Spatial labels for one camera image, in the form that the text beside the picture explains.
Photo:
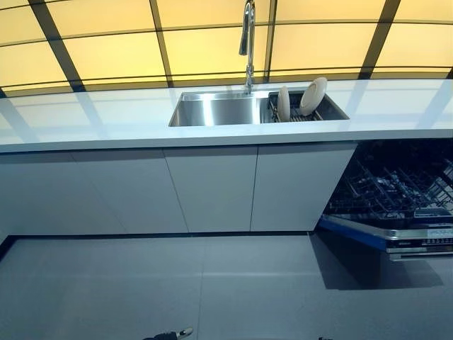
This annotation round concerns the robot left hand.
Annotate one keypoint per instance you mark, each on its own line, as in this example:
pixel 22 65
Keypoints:
pixel 170 335

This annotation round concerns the cream round plate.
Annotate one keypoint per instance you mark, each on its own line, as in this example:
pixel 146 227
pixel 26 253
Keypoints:
pixel 283 102
pixel 312 93

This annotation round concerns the black cabinet kickboard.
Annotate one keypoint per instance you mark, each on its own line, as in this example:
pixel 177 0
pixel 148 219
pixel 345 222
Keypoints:
pixel 141 236

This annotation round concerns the wide white cabinet door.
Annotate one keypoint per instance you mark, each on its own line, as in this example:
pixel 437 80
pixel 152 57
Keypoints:
pixel 88 195

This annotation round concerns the stainless steel sink basin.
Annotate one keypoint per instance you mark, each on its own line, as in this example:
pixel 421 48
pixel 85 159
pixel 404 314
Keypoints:
pixel 216 108

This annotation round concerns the black slatted dish drainer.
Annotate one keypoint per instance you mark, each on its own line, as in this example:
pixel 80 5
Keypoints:
pixel 304 117

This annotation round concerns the yellow ceiling light panels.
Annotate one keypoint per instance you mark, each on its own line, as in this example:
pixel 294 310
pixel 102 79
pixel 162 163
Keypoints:
pixel 106 53

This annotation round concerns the chrome pull-down kitchen faucet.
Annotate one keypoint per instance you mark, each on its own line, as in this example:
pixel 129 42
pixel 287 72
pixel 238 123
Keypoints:
pixel 249 42

